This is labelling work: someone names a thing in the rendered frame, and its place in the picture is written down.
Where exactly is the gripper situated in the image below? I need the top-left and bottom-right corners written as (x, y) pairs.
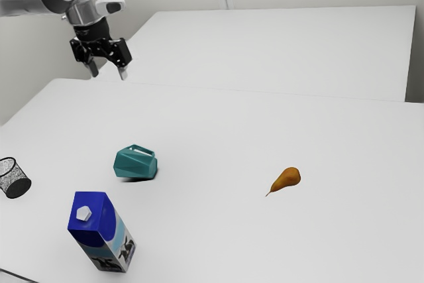
top-left (69, 19), bottom-right (133, 81)

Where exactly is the teal faceted mug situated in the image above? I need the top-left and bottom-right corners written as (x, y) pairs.
top-left (113, 144), bottom-right (158, 180)

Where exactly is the black mesh pen holder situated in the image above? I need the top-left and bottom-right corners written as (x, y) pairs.
top-left (0, 156), bottom-right (32, 199)

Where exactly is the blue milk carton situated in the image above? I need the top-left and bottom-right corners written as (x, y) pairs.
top-left (67, 191), bottom-right (137, 274)

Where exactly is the brown pear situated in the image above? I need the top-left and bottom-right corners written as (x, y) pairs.
top-left (264, 166), bottom-right (301, 198)

